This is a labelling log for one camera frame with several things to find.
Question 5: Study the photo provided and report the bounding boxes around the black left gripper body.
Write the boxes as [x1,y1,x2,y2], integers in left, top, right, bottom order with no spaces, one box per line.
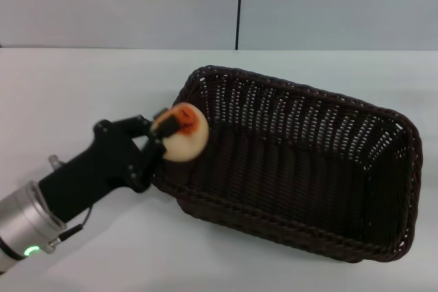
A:
[38,118,152,224]

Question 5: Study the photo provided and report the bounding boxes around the round bun with orange topping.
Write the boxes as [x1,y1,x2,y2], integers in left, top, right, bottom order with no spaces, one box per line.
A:
[154,101,210,163]

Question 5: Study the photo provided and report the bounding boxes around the black woven rectangular basket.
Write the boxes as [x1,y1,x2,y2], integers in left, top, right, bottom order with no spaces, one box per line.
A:
[150,64,424,264]

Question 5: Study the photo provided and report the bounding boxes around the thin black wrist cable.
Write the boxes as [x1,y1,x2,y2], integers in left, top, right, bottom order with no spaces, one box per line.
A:
[57,202,94,241]

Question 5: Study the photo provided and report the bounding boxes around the black vertical wall strip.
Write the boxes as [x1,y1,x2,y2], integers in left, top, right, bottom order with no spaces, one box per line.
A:
[235,0,245,51]

